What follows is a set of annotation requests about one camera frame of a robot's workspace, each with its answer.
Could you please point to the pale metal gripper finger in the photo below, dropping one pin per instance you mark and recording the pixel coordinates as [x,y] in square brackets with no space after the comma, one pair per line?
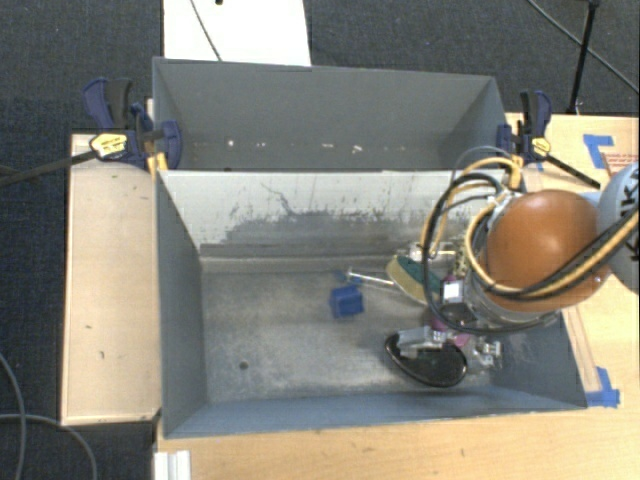
[422,340]
[486,355]

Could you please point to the black oval case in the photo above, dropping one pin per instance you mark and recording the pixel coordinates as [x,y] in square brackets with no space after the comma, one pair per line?
[435,372]

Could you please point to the green and yellow sponge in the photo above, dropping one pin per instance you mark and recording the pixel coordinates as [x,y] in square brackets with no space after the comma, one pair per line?
[407,274]

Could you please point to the blue cube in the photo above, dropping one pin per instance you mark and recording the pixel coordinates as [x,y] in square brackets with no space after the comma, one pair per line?
[346,302]

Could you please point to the grey metal bin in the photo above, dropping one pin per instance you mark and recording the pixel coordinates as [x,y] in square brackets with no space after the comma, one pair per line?
[280,343]

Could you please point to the pale wood board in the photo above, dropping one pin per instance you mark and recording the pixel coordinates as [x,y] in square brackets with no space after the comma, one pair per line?
[110,288]

